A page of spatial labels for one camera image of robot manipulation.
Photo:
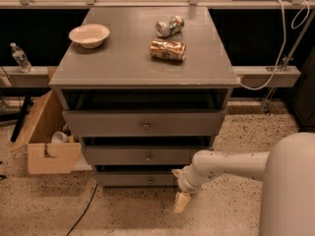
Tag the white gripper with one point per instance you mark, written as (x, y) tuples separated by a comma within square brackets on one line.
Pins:
[(186, 182)]

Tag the grey bottom drawer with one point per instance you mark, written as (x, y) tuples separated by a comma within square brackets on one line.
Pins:
[(134, 180)]

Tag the grey drawer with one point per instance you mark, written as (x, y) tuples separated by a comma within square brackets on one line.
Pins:
[(143, 124), (98, 155), (134, 180)]

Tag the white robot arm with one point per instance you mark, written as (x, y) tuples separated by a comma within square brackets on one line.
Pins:
[(287, 172)]

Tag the grey middle drawer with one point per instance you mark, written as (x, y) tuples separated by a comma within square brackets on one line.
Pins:
[(98, 155)]

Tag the grey drawer cabinet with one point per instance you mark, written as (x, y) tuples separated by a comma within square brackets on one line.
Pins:
[(122, 76)]

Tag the grey top drawer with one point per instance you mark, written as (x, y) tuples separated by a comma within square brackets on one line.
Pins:
[(143, 124)]

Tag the open cardboard box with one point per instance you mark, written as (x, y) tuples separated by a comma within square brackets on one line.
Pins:
[(44, 156)]

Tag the metal stand pole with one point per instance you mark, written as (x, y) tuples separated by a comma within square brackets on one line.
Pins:
[(285, 62)]

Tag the white cup in box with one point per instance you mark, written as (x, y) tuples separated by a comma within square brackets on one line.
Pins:
[(59, 138)]

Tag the crushed orange can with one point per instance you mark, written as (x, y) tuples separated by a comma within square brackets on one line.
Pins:
[(168, 49)]

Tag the crushed silver green can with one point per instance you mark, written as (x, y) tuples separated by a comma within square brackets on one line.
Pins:
[(170, 26)]

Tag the black leaning bar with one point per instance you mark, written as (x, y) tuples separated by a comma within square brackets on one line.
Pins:
[(23, 112)]

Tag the white bowl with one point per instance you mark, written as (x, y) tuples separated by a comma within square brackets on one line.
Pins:
[(89, 36)]

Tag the clear plastic water bottle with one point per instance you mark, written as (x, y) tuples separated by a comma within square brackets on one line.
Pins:
[(21, 58)]

